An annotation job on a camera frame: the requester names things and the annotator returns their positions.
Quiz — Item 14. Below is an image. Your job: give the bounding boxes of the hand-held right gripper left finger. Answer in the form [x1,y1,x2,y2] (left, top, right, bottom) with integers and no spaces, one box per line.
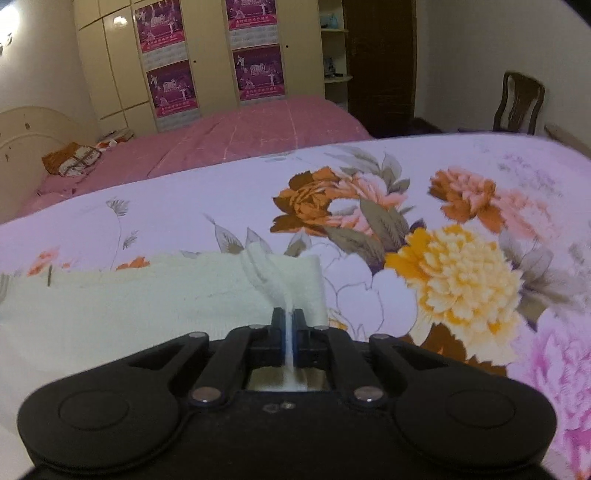
[127,307,286,409]

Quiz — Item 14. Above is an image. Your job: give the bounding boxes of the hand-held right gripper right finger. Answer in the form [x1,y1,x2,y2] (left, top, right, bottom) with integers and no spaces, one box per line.
[293,307,455,409]

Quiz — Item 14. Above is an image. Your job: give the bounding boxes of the pale green knit sweater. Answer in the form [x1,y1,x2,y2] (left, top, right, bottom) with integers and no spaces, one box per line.
[0,244,329,480]

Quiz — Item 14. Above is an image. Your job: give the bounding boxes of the purple floral bed sheet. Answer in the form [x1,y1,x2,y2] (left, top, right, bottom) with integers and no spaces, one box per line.
[0,134,591,480]

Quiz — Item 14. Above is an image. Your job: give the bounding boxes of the pink checked bed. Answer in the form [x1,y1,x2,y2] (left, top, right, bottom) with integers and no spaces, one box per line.
[34,95,376,200]

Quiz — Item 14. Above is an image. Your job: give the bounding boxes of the cluttered bedside table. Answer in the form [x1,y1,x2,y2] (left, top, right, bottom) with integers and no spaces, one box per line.
[98,128,136,145]

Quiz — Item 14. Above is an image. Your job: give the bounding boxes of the orange patterned pillow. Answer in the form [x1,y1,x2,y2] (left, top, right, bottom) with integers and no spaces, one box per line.
[41,141,105,179]

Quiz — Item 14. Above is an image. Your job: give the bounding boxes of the dark wooden door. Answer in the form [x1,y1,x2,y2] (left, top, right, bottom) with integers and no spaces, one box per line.
[344,0,419,138]

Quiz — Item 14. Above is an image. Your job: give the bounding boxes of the cream wardrobe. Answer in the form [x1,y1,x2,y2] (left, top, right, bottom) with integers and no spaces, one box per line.
[74,0,325,136]

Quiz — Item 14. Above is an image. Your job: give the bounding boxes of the cream corner shelf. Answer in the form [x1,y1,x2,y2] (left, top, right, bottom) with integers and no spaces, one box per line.
[318,0,354,112]

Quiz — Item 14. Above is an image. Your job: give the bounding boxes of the dark wooden chair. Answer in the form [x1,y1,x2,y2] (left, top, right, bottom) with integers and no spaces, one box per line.
[491,70,546,136]

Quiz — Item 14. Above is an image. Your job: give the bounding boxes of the cream rounded headboard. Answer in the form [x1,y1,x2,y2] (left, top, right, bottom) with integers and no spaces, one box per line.
[0,106,100,223]

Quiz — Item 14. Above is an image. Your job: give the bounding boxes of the purple wall poster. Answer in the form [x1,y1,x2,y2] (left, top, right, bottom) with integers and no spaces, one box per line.
[133,2,186,54]
[232,44,286,102]
[225,0,278,31]
[145,59,201,119]

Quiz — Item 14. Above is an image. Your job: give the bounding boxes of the wooden bed frame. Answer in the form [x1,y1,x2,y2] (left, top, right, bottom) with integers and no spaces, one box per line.
[544,123,591,158]

